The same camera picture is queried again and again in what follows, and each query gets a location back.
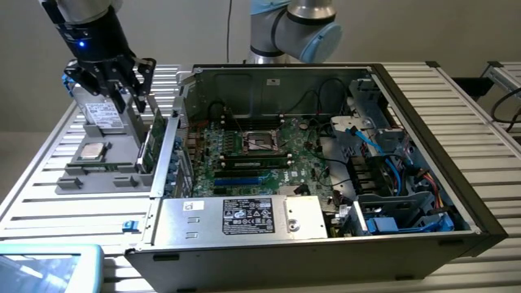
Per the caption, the blue expansion slot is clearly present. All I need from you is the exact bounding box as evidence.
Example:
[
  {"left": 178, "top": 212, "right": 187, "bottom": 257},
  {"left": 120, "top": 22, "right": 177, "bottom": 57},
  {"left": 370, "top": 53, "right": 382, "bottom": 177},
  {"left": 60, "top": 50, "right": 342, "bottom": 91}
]
[{"left": 211, "top": 176, "right": 262, "bottom": 187}]

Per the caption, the thin black hanging cable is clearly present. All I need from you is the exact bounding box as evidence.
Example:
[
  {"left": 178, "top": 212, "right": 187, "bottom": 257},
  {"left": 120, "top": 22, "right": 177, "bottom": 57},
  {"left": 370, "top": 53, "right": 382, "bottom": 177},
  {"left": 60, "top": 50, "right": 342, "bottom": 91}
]
[{"left": 225, "top": 0, "right": 234, "bottom": 63}]

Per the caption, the dark blue wire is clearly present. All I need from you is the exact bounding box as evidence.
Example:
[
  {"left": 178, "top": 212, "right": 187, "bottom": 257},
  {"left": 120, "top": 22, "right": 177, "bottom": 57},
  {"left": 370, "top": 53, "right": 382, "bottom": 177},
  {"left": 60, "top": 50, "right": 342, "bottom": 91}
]
[{"left": 382, "top": 154, "right": 413, "bottom": 197}]

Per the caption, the grey drive bay bracket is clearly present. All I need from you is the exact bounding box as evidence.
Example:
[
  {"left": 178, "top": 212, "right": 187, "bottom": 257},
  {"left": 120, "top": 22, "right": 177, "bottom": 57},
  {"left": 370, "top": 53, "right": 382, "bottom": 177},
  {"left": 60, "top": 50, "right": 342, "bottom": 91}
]
[{"left": 353, "top": 191, "right": 453, "bottom": 236}]

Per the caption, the blue drive caddy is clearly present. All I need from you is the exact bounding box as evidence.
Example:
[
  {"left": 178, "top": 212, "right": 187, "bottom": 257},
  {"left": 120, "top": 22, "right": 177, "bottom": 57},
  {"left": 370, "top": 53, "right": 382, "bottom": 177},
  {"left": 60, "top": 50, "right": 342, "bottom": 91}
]
[{"left": 365, "top": 215, "right": 401, "bottom": 236}]

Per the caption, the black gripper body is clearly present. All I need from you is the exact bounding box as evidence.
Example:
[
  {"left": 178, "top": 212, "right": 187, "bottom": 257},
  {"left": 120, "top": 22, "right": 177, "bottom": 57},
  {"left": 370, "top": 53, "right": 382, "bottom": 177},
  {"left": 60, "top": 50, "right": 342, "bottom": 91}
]
[{"left": 53, "top": 8, "right": 140, "bottom": 93}]

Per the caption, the light blue tray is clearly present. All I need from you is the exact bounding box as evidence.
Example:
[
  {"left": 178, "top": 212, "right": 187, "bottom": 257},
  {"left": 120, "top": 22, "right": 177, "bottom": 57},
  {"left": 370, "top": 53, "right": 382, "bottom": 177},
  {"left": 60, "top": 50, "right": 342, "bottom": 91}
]
[{"left": 0, "top": 243, "right": 104, "bottom": 293}]

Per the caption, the silver power supply unit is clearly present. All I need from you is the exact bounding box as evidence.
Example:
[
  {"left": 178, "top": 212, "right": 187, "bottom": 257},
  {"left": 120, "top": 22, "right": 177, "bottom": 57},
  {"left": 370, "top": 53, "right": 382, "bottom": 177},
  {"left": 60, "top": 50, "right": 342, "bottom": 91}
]
[{"left": 151, "top": 195, "right": 329, "bottom": 247}]

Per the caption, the silver hard disk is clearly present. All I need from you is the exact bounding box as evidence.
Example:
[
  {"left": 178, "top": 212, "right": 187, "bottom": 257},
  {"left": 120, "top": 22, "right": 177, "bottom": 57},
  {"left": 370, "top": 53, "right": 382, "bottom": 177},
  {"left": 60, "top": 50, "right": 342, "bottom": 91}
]
[{"left": 69, "top": 84, "right": 126, "bottom": 129}]

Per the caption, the installed RAM stick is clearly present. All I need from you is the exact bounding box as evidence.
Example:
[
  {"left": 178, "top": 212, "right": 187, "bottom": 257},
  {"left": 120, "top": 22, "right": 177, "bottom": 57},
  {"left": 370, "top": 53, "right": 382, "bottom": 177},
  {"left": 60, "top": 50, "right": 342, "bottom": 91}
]
[{"left": 222, "top": 158, "right": 291, "bottom": 169}]

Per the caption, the green RAM stick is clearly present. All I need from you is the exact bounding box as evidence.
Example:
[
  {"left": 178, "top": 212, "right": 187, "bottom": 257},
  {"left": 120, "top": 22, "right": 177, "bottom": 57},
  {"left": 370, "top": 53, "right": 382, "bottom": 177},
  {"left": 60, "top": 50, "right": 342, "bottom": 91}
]
[{"left": 65, "top": 162, "right": 137, "bottom": 171}]

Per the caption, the open black PC case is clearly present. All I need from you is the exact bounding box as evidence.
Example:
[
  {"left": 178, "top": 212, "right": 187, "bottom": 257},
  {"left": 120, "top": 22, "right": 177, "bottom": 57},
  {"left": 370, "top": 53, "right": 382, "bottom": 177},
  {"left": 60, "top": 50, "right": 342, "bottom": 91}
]
[{"left": 124, "top": 62, "right": 509, "bottom": 293}]

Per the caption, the green motherboard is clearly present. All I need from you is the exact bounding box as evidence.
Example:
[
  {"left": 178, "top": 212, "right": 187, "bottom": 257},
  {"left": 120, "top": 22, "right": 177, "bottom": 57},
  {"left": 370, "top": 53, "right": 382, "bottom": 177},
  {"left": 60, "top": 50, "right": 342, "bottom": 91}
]
[{"left": 178, "top": 117, "right": 339, "bottom": 200}]

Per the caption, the coloured power wire bundle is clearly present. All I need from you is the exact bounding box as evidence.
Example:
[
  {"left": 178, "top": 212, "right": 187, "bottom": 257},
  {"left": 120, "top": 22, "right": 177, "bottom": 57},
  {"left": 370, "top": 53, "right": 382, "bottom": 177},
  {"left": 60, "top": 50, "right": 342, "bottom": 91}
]
[{"left": 419, "top": 171, "right": 449, "bottom": 215}]

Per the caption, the light blue SATA wire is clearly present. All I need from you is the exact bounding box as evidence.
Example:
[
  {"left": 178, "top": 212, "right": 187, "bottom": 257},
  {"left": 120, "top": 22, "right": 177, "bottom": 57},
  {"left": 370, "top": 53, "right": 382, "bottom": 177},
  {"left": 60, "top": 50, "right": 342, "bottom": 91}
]
[{"left": 345, "top": 127, "right": 386, "bottom": 157}]

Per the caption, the thick black cable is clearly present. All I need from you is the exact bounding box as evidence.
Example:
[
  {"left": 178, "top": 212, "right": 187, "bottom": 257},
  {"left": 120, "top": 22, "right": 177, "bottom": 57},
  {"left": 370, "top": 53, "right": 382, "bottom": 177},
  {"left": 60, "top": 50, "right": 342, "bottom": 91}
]
[{"left": 489, "top": 88, "right": 521, "bottom": 132}]

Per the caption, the silver CPU chip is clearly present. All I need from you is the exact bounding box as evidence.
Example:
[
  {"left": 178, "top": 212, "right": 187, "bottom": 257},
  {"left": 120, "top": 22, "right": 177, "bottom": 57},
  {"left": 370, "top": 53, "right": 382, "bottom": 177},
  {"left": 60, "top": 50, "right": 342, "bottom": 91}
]
[{"left": 78, "top": 141, "right": 112, "bottom": 161}]

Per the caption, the grey parts rack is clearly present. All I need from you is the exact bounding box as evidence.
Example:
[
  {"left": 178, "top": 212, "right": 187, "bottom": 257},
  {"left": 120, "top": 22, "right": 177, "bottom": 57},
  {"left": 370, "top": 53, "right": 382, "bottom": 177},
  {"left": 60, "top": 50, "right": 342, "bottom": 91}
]
[{"left": 54, "top": 91, "right": 166, "bottom": 197}]

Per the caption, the CPU socket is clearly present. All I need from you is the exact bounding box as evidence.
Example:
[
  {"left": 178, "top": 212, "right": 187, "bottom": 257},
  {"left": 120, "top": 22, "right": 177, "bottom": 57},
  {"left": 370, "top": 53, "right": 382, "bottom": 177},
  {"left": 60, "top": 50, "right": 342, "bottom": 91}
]
[{"left": 239, "top": 130, "right": 282, "bottom": 152}]

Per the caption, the green graphics card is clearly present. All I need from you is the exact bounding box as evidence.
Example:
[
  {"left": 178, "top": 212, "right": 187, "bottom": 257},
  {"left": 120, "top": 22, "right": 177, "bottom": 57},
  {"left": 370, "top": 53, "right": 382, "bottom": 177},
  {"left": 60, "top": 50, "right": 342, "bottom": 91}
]
[{"left": 137, "top": 106, "right": 167, "bottom": 175}]

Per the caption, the silver disk bay cage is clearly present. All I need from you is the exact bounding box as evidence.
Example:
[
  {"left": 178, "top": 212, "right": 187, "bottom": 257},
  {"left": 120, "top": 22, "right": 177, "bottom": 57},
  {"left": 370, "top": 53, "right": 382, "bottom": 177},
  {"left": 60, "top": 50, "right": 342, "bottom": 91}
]
[{"left": 329, "top": 78, "right": 409, "bottom": 155}]

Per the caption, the aluminium frame profile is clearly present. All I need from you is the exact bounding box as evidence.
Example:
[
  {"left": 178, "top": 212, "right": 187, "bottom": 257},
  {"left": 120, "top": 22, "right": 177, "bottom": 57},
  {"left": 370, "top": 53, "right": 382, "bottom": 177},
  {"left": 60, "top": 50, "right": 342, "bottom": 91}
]
[{"left": 479, "top": 60, "right": 521, "bottom": 94}]

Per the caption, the black looped wire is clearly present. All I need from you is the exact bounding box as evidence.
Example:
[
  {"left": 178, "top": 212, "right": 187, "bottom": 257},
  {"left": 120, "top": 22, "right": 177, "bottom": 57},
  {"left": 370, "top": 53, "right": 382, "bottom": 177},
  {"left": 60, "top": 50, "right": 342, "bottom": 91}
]
[{"left": 315, "top": 78, "right": 351, "bottom": 114}]

